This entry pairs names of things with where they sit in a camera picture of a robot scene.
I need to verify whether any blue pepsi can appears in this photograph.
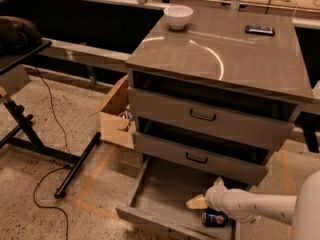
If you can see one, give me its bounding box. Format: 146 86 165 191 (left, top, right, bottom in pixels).
201 209 229 227

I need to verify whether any dark bag on stand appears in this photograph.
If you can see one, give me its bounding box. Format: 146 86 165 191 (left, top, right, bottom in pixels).
0 16 42 55

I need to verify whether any grey metal rail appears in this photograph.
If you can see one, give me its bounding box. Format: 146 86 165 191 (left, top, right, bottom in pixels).
41 39 130 73

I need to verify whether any grey middle drawer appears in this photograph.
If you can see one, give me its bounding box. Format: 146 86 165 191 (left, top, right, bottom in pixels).
133 132 268 185

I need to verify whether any cardboard box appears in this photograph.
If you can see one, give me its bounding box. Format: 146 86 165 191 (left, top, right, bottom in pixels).
92 76 136 149

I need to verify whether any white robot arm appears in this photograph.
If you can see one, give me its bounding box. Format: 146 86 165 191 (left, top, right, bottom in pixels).
186 172 320 240

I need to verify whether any grey top drawer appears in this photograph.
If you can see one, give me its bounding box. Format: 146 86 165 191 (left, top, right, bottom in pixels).
127 86 296 152

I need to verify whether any grey drawer cabinet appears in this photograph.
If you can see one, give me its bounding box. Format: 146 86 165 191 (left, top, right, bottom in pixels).
125 5 315 198

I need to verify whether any black metal stand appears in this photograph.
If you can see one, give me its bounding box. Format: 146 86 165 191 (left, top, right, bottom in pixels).
0 41 101 199

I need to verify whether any white bowl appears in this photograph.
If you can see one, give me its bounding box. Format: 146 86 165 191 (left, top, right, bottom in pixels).
164 5 193 30

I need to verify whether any grey open bottom drawer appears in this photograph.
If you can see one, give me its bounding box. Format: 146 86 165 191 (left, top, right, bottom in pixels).
117 157 238 240

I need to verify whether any black floor cable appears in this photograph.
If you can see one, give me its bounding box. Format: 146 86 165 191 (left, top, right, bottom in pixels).
33 67 73 240

